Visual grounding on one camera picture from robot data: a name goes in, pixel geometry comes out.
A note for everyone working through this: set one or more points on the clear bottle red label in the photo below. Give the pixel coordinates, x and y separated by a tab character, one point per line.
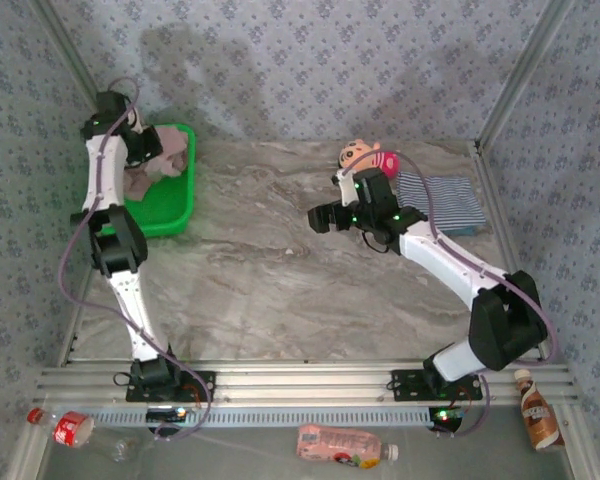
72	429

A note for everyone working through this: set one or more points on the small controller board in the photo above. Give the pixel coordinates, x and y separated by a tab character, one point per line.
447	417
165	415

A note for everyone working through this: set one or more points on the brown coffee drink bottle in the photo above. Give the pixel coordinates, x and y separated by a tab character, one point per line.
540	415

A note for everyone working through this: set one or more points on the blue white striped tank top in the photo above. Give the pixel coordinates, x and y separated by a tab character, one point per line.
445	200

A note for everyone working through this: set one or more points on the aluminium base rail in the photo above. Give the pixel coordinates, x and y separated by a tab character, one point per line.
305	385

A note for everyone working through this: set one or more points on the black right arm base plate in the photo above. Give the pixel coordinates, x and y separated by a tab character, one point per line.
405	387

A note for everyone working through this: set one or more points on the aluminium frame post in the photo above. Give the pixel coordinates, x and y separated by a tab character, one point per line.
60	35
542	35

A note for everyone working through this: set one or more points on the pink label drink bottle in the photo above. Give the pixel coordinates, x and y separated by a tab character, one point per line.
330	442

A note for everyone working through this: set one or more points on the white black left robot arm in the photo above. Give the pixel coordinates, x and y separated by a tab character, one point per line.
105	170

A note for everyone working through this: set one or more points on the mauve tank top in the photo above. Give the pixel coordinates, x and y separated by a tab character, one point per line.
172	150

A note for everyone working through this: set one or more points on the aluminium table side rail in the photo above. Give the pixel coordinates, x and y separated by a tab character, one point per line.
72	335
502	225

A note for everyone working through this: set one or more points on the green plastic basket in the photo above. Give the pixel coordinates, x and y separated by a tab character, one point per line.
167	205

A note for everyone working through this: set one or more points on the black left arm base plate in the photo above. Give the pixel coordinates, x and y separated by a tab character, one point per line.
202	385

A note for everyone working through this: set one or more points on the plush doll pink outfit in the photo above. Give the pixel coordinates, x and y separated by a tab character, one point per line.
352	155

